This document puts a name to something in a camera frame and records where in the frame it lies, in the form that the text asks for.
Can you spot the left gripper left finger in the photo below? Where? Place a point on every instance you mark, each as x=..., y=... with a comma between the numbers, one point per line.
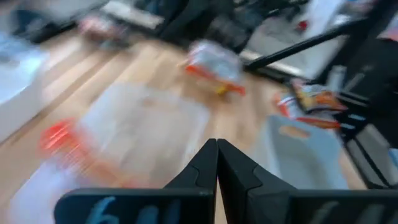
x=186, y=202

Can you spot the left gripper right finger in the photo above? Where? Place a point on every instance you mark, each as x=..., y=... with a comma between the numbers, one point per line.
x=264, y=202

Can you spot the grey plastic bin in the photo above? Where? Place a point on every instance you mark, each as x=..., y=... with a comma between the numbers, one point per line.
x=298, y=161

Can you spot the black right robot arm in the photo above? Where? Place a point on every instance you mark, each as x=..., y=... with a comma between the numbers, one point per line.
x=217, y=21

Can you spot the yellow Maruchan noodle pack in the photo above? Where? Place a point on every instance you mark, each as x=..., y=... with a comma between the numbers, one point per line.
x=222, y=90

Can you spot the clear plastic bin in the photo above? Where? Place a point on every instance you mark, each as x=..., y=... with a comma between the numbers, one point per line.
x=149, y=124

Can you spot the white translucent plastic bin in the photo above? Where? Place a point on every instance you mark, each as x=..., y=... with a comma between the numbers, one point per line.
x=18, y=93

